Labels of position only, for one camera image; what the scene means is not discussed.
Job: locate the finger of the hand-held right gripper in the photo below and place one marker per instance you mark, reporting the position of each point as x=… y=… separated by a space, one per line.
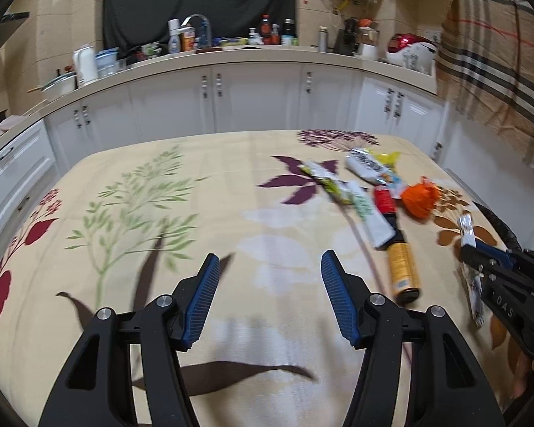
x=494 y=249
x=476 y=260

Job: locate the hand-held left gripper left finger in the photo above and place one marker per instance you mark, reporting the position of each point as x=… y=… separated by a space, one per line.
x=202 y=307

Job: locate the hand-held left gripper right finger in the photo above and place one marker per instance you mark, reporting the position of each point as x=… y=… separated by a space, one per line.
x=338 y=298

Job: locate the bin with black liner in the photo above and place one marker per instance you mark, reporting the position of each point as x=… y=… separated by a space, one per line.
x=500 y=231

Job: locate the silver wrapper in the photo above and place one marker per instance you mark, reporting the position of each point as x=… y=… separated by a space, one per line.
x=467 y=227

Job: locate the brown bottle with yellow label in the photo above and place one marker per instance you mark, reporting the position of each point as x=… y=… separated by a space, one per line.
x=402 y=267

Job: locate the orange plastic bag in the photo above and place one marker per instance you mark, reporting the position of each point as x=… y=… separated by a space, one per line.
x=420 y=200

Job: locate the white slim tube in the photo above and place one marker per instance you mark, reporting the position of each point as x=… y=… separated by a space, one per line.
x=374 y=222

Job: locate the red tube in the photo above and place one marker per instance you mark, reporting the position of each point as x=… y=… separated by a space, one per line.
x=385 y=200

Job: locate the green white wrapper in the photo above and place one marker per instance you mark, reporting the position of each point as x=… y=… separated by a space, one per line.
x=327 y=180

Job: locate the blue white powder packet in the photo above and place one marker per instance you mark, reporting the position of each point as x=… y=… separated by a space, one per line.
x=369 y=167

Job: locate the yellow wrapper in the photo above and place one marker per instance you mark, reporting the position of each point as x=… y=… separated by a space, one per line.
x=386 y=158

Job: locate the person's right hand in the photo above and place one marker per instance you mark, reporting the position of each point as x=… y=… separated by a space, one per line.
x=527 y=373

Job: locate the floral tablecloth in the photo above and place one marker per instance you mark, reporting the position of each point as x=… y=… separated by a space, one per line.
x=231 y=178

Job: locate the tan plaid cloth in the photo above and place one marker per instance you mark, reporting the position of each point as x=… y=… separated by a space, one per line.
x=494 y=53

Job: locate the red white rice cooker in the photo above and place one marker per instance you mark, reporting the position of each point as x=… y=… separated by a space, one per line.
x=409 y=51

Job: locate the white base cabinets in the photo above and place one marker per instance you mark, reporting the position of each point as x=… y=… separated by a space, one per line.
x=258 y=98

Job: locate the beige countertop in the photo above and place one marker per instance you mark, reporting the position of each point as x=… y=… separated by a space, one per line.
x=271 y=53

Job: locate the black knife block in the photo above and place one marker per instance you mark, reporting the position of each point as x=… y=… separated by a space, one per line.
x=346 y=38

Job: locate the steel thermos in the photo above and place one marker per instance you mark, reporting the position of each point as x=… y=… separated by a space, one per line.
x=322 y=40

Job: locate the green pot with lid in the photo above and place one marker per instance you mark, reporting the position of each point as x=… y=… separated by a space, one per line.
x=58 y=88

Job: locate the clear container with blue lid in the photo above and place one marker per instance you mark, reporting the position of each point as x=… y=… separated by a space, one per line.
x=107 y=63

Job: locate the green yellow pack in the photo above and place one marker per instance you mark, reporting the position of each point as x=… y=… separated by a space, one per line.
x=233 y=42

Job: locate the white electric kettle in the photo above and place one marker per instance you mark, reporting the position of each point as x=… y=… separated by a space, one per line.
x=85 y=66

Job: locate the orange bottle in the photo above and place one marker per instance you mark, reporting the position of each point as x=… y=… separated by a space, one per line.
x=188 y=40

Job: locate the black flask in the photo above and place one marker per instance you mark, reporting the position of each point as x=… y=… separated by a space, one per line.
x=289 y=33

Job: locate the white blue dish soap bottle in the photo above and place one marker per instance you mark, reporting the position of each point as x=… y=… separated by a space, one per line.
x=174 y=38

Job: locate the white pump bottle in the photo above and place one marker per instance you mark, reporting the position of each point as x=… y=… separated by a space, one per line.
x=253 y=38

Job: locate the dark soda bottle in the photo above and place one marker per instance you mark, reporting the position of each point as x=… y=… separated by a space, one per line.
x=266 y=31

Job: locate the chrome faucet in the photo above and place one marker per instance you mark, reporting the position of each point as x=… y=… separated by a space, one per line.
x=200 y=20

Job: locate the range hood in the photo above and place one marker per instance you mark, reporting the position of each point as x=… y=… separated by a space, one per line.
x=4 y=31

